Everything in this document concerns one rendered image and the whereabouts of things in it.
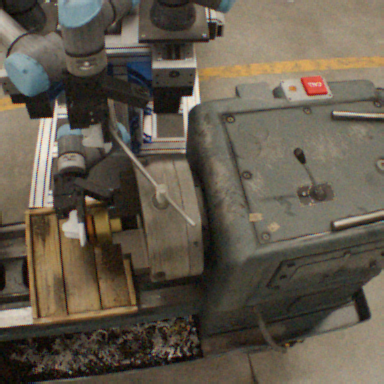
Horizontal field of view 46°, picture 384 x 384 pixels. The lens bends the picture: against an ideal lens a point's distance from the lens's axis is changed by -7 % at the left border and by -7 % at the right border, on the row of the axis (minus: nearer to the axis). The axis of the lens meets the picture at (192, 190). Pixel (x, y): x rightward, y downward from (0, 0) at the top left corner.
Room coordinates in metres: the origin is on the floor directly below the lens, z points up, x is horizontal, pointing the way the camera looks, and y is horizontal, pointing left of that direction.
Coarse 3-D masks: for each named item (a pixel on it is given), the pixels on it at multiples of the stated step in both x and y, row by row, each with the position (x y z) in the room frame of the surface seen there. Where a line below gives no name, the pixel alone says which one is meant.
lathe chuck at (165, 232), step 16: (144, 160) 0.62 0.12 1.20; (160, 160) 0.62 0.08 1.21; (144, 176) 0.56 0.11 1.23; (160, 176) 0.56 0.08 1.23; (144, 192) 0.51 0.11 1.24; (176, 192) 0.52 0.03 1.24; (144, 208) 0.48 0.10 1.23; (160, 208) 0.48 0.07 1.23; (144, 224) 0.44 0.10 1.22; (160, 224) 0.45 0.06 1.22; (176, 224) 0.45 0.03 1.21; (160, 240) 0.42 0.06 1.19; (176, 240) 0.43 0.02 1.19; (160, 256) 0.39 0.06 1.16; (176, 256) 0.40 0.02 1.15; (176, 272) 0.38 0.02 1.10
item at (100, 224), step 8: (88, 216) 0.50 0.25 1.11; (96, 216) 0.50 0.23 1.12; (104, 216) 0.50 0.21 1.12; (88, 224) 0.47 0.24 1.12; (96, 224) 0.47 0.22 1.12; (104, 224) 0.48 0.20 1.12; (112, 224) 0.48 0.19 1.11; (120, 224) 0.49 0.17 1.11; (88, 232) 0.45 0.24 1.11; (96, 232) 0.46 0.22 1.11; (104, 232) 0.46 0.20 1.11; (112, 232) 0.47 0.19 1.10; (88, 240) 0.44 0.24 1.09; (96, 240) 0.45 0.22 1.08; (104, 240) 0.45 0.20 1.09; (112, 240) 0.45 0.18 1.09
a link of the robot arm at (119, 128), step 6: (60, 30) 0.86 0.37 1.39; (108, 102) 0.81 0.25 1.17; (114, 114) 0.82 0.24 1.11; (108, 120) 0.80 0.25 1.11; (114, 120) 0.82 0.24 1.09; (114, 126) 0.81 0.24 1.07; (120, 126) 0.85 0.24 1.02; (120, 132) 0.83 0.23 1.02; (126, 132) 0.83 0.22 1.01; (126, 138) 0.82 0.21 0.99; (114, 144) 0.79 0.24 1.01; (102, 150) 0.76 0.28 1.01; (114, 150) 0.79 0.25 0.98; (102, 156) 0.75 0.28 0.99; (108, 156) 0.77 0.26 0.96
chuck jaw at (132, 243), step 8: (120, 232) 0.47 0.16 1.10; (128, 232) 0.47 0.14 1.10; (136, 232) 0.47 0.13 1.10; (120, 240) 0.45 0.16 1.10; (128, 240) 0.45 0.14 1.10; (136, 240) 0.45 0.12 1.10; (144, 240) 0.45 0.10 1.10; (120, 248) 0.44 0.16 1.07; (128, 248) 0.43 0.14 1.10; (136, 248) 0.43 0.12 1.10; (144, 248) 0.43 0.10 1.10; (128, 256) 0.41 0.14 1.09; (136, 256) 0.41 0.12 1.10; (144, 256) 0.41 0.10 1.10; (136, 264) 0.39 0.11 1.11; (144, 264) 0.39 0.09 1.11; (136, 272) 0.38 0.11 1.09; (144, 272) 0.38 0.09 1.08; (160, 272) 0.38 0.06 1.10
